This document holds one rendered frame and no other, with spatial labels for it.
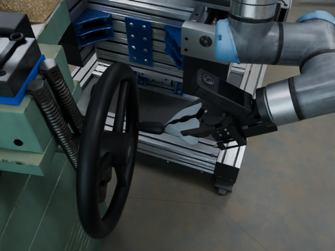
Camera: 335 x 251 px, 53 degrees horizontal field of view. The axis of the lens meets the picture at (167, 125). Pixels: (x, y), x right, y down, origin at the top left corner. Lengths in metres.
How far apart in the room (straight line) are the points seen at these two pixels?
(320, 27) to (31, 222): 0.65
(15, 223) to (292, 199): 1.12
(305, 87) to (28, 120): 0.41
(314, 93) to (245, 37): 0.14
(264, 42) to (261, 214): 0.96
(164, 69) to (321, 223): 0.87
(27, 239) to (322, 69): 0.62
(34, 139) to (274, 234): 1.11
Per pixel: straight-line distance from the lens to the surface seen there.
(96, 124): 0.43
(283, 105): 0.57
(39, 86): 0.46
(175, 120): 0.66
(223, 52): 0.59
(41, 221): 0.79
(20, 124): 0.47
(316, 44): 0.62
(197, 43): 0.90
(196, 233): 1.37
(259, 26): 0.59
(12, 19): 0.52
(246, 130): 0.63
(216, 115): 0.60
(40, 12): 0.72
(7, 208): 0.65
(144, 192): 1.44
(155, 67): 1.18
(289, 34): 0.61
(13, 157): 0.53
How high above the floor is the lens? 1.27
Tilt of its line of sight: 50 degrees down
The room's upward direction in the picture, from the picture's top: straight up
